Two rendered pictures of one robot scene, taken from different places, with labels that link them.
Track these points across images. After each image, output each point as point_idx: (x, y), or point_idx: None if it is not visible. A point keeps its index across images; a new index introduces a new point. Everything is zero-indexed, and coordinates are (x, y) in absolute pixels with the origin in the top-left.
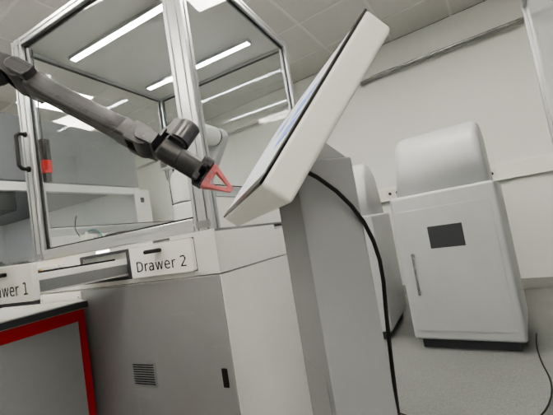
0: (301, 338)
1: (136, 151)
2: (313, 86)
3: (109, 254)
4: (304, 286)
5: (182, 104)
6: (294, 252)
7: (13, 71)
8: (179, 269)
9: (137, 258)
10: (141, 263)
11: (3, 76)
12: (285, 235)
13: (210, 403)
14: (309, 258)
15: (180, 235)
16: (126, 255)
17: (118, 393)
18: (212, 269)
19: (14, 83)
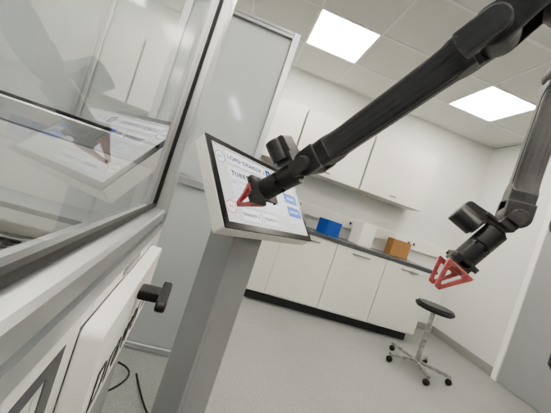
0: (215, 306)
1: (316, 171)
2: (287, 192)
3: None
4: (242, 272)
5: (231, 8)
6: (242, 255)
7: (493, 58)
8: (136, 316)
9: (107, 351)
10: (107, 363)
11: (544, 16)
12: (236, 243)
13: None
14: (256, 257)
15: (147, 243)
16: (41, 396)
17: None
18: None
19: (508, 46)
